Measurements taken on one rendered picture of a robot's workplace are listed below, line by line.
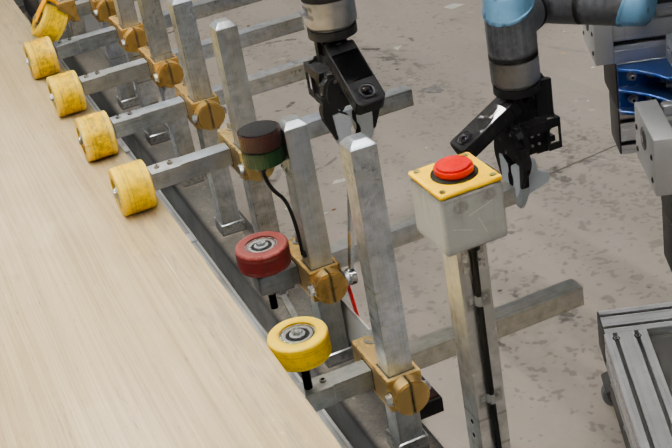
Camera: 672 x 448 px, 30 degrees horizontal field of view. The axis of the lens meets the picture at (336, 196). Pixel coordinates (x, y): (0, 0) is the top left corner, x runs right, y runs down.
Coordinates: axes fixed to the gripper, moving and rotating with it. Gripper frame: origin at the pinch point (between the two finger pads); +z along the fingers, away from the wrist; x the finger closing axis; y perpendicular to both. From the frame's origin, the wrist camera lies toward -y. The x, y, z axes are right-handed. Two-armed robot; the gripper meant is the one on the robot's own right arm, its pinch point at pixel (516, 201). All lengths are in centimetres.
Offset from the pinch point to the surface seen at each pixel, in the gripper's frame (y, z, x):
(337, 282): -34.5, -2.7, -8.5
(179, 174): -47, -12, 23
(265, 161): -40.9, -23.9, -6.9
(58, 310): -72, -7, 2
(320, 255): -35.4, -6.2, -5.8
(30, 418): -81, -7, -21
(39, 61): -55, -12, 96
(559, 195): 82, 83, 129
